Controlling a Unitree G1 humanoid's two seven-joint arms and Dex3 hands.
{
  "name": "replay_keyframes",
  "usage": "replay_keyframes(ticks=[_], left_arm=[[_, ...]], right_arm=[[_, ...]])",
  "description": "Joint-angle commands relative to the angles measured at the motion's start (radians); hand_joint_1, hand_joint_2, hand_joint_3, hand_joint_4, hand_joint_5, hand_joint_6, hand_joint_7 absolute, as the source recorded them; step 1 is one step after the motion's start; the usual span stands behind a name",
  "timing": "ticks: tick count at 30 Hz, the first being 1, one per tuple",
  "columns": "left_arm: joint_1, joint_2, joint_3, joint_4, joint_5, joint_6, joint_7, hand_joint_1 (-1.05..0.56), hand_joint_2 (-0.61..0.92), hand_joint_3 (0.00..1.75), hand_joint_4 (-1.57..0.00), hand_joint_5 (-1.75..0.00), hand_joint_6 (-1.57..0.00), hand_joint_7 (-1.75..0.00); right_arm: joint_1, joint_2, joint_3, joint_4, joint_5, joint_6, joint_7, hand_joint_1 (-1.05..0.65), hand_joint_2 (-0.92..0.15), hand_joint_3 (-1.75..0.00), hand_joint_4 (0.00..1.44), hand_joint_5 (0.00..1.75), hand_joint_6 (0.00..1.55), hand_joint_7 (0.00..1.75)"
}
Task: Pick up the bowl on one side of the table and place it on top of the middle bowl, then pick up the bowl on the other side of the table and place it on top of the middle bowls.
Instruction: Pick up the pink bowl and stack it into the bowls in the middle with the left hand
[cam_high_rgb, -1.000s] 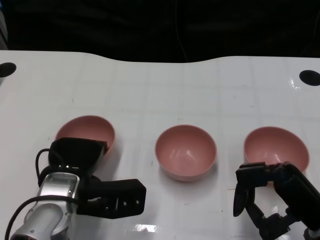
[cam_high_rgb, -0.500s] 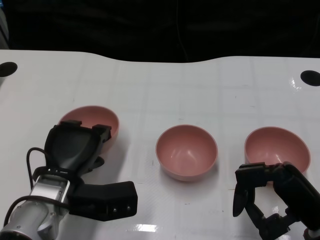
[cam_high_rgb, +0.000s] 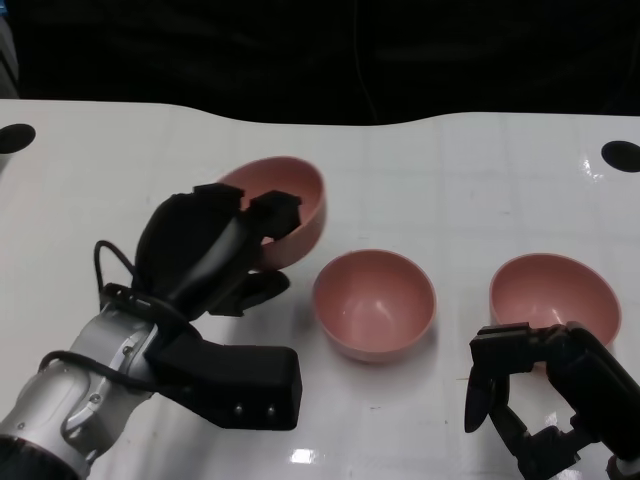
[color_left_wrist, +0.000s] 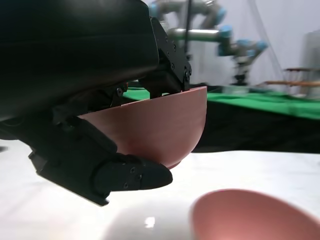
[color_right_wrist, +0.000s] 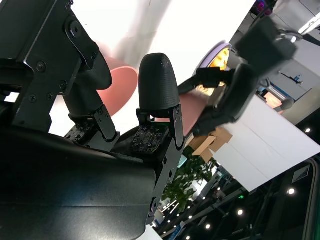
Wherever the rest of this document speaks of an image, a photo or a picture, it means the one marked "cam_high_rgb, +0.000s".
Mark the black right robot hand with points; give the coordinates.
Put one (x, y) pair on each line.
(590, 370)

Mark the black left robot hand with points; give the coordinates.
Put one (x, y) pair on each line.
(190, 245)

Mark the pink plastic bowl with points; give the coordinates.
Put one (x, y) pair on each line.
(550, 290)
(375, 305)
(310, 210)

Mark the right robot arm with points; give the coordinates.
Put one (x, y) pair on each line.
(625, 465)

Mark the black table grommet hole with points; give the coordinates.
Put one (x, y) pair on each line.
(15, 138)
(621, 156)

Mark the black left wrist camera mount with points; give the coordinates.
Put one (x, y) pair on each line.
(250, 380)

